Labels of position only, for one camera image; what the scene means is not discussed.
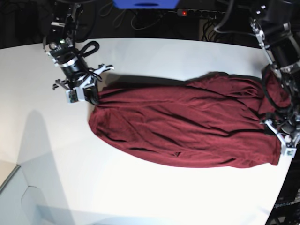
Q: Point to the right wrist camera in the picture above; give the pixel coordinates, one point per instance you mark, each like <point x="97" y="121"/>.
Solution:
<point x="74" y="96"/>

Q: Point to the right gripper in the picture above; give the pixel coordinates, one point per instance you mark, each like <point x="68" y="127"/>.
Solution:
<point x="87" y="82"/>

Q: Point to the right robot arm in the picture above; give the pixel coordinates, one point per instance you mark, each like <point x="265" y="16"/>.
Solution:
<point x="59" y="44"/>

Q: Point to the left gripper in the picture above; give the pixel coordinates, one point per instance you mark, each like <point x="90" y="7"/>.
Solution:
<point x="287" y="132"/>

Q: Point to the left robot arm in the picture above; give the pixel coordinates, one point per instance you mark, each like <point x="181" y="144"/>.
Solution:
<point x="276" y="26"/>

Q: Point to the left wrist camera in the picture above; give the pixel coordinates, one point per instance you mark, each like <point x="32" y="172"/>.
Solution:
<point x="290" y="151"/>

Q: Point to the dark red t-shirt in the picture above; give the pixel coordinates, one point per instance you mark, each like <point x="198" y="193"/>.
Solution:
<point x="210" y="121"/>

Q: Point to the blue box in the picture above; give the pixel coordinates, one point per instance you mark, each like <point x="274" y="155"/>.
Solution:
<point x="145" y="4"/>

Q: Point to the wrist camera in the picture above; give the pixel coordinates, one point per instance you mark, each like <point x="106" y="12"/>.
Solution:
<point x="74" y="96"/>
<point x="290" y="151"/>

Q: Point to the black power strip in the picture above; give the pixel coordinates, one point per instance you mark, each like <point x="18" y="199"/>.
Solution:
<point x="201" y="14"/>

